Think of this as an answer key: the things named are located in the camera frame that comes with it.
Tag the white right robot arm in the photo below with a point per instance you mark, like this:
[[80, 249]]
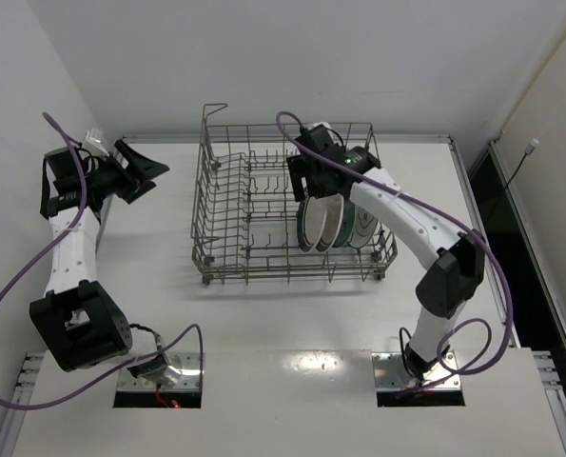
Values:
[[452, 262]]

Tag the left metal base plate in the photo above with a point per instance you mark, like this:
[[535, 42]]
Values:
[[176, 372]]

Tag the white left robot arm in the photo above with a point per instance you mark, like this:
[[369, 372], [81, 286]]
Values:
[[77, 319]]

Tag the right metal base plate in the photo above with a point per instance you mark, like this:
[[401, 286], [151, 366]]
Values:
[[391, 376]]

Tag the teal red rimmed plate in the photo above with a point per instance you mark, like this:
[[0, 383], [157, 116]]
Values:
[[311, 220], [333, 223]]

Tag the metal base plate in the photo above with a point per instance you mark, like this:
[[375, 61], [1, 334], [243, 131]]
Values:
[[391, 376], [176, 372]]

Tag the white gold rimmed plate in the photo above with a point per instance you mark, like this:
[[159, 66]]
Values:
[[365, 226]]

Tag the aluminium table frame rail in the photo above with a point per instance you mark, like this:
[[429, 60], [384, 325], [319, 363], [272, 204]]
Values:
[[288, 368]]

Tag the blue floral green plate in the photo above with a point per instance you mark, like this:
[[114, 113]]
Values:
[[347, 225]]

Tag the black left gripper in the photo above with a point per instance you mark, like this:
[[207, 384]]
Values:
[[122, 171]]

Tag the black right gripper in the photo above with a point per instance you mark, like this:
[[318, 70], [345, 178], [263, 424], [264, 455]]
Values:
[[297, 176]]

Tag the grey wire dish rack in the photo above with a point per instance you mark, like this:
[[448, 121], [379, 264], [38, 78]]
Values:
[[244, 213]]

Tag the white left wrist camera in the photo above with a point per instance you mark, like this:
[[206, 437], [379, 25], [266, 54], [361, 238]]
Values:
[[93, 139]]

